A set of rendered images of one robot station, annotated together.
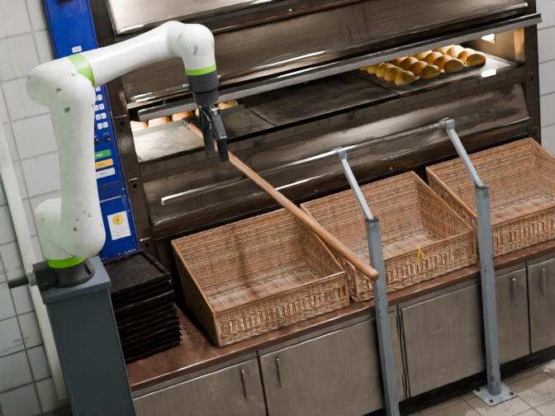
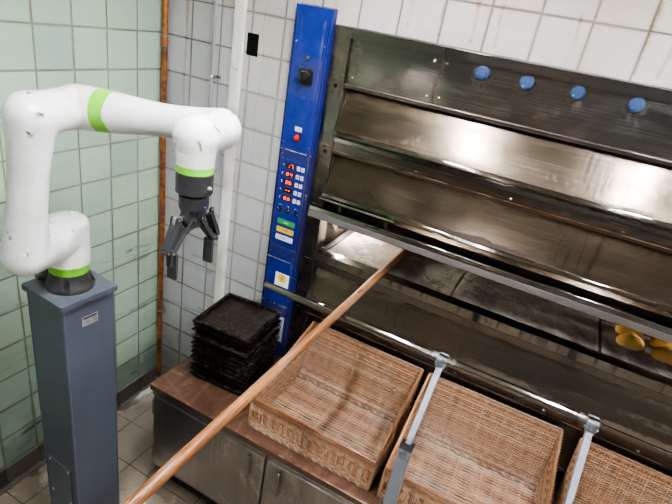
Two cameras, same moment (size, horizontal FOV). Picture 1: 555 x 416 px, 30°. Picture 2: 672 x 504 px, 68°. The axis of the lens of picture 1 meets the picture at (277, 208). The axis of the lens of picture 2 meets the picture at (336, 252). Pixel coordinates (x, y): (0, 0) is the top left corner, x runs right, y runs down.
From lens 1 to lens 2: 260 cm
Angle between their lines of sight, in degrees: 38
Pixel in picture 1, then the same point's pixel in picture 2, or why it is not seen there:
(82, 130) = (12, 153)
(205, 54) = (184, 151)
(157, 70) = (359, 184)
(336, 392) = not seen: outside the picture
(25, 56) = (265, 116)
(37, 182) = (243, 215)
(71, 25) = (301, 106)
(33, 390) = not seen: hidden behind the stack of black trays
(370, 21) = (600, 260)
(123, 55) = (143, 114)
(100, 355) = (54, 358)
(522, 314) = not seen: outside the picture
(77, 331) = (42, 327)
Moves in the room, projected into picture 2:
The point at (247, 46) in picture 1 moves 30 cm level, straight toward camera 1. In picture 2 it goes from (449, 209) to (399, 221)
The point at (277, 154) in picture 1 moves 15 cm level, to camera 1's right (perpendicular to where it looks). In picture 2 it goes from (435, 319) to (466, 338)
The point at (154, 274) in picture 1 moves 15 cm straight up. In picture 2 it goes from (247, 333) to (250, 303)
